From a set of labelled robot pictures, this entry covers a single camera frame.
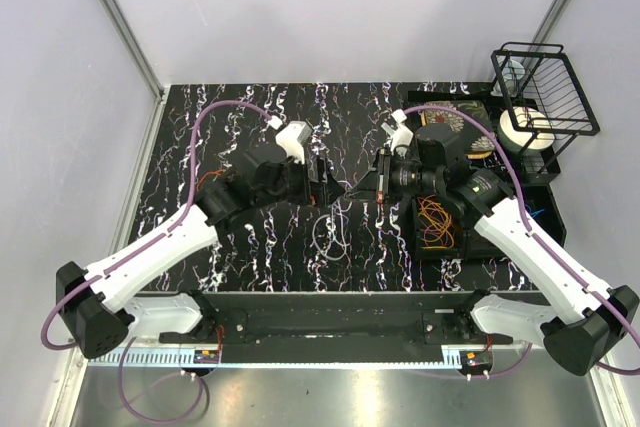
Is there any black bin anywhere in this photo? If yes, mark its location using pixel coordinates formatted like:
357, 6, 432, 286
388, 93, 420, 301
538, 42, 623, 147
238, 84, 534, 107
413, 195, 464, 257
523, 185, 567, 246

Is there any black tray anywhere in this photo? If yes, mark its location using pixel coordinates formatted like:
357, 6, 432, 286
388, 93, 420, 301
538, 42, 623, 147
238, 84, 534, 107
402, 89, 536, 181

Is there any floral black cushion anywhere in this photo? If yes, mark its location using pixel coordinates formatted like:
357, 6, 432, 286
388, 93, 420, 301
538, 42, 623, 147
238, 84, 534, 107
420, 99, 500, 159

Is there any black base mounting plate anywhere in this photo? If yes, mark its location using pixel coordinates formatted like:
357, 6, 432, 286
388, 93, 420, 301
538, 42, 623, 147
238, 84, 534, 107
159, 290, 512, 345

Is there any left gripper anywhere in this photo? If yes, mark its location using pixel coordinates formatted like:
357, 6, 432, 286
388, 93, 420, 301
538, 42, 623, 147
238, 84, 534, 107
255, 152, 345, 210

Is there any yellow cable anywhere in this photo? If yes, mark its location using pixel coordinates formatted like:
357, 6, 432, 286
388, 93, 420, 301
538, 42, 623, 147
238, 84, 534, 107
417, 195, 459, 252

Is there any black wire dish rack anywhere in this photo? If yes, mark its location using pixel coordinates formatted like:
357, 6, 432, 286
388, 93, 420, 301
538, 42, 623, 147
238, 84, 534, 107
491, 42, 600, 185

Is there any black bin right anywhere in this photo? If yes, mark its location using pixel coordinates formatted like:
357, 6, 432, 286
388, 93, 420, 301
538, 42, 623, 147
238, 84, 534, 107
523, 185, 567, 246

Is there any left aluminium frame post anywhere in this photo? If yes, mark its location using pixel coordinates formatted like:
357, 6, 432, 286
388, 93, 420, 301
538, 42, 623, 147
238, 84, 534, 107
99, 0, 165, 101

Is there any white cable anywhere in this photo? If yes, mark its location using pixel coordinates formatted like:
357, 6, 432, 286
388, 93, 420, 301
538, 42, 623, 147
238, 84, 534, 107
312, 179, 354, 263

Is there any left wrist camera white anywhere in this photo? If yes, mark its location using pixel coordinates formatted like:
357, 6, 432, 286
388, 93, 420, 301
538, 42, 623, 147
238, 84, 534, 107
267, 116, 312, 164

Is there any white cup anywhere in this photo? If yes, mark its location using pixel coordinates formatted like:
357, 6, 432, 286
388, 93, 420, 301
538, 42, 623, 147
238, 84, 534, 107
501, 60, 526, 96

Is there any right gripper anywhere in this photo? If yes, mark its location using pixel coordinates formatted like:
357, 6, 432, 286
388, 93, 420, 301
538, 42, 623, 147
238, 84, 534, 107
344, 148, 443, 206

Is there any white plate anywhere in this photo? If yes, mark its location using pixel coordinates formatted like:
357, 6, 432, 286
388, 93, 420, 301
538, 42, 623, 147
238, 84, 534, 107
498, 107, 555, 156

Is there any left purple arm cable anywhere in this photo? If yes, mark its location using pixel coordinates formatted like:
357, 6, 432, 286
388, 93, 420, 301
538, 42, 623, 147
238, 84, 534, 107
39, 99, 281, 422

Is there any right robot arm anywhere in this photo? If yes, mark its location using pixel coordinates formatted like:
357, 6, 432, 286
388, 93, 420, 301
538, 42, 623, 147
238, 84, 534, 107
347, 123, 639, 376

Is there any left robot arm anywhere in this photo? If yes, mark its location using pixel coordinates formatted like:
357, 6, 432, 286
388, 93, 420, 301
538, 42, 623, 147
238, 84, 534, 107
56, 144, 344, 359

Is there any black bin left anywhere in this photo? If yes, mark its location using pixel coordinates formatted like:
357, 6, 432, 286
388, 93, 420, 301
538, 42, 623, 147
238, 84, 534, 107
413, 195, 464, 257

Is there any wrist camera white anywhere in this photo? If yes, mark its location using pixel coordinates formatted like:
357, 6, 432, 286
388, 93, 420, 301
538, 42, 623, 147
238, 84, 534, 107
267, 116, 312, 164
381, 109, 413, 154

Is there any aluminium rail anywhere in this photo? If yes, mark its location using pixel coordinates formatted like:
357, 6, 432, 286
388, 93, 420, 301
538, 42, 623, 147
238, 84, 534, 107
88, 337, 526, 370

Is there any black marble pattern mat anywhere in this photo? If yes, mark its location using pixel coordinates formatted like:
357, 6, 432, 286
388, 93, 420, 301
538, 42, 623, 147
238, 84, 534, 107
127, 80, 531, 294

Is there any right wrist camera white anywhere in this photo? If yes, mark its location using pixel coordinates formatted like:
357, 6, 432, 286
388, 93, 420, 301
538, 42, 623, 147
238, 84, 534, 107
381, 109, 413, 154

